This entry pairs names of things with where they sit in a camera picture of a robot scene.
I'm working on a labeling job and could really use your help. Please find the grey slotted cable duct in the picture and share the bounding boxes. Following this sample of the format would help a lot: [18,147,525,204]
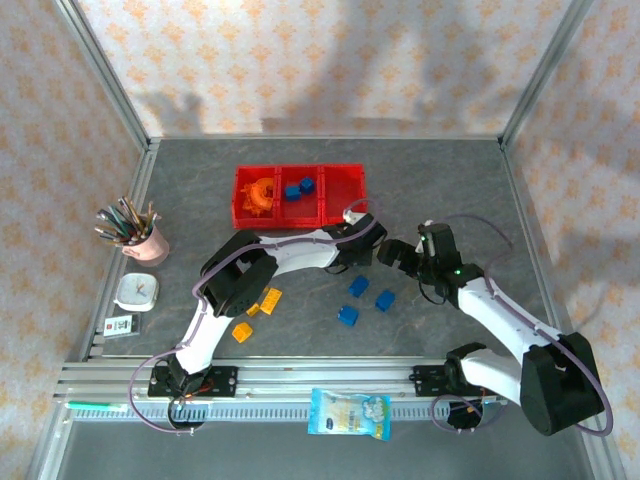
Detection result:
[119,401,507,422]

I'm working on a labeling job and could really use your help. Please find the aluminium back frame rail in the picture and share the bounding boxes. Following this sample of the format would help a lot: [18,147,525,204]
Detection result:
[148,132,505,143]

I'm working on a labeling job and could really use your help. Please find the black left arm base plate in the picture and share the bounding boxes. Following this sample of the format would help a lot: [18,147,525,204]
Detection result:
[148,365,239,399]

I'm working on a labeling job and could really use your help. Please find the small black and white card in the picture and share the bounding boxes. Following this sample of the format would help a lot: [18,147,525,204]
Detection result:
[103,313,141,339]

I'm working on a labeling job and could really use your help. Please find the green plastic stick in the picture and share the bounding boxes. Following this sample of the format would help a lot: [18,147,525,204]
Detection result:
[66,401,124,412]

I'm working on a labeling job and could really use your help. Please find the pink pencil cup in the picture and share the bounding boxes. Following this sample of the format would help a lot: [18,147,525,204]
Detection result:
[121,223,170,267]

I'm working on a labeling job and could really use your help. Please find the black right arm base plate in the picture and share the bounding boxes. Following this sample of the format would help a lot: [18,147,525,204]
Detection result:
[412,364,451,399]

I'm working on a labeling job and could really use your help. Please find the aluminium side frame rail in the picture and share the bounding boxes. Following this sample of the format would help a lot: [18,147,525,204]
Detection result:
[498,138,587,362]
[79,139,161,361]

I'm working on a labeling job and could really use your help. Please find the blue snack bag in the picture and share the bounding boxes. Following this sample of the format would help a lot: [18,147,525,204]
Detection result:
[307,387,393,442]

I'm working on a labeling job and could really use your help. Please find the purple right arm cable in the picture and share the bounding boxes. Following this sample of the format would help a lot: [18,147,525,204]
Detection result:
[430,213,615,439]

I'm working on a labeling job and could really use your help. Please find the red three-compartment container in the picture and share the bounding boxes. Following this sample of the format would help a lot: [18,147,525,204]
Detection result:
[232,163,369,231]

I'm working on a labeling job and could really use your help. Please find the yellow studded lego plate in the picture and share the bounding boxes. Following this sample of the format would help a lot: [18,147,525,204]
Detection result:
[258,287,283,316]

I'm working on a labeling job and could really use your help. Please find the aluminium front frame rail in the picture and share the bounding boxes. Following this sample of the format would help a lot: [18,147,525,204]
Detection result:
[53,357,600,401]

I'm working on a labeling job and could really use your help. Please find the white square clock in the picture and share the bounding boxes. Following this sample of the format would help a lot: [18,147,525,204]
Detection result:
[113,272,160,314]

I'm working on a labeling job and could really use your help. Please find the aluminium lower frame leg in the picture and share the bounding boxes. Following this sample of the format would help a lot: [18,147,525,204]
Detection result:
[572,399,629,480]
[24,399,76,480]

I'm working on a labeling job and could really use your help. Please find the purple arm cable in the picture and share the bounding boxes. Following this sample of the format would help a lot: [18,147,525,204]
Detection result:
[128,198,384,436]
[430,213,615,439]

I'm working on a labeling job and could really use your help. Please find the aluminium upright frame post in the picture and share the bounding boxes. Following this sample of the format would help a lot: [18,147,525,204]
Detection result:
[499,0,597,149]
[53,0,154,151]

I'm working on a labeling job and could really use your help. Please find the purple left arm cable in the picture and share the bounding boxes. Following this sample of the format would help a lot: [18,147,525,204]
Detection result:
[128,198,384,436]

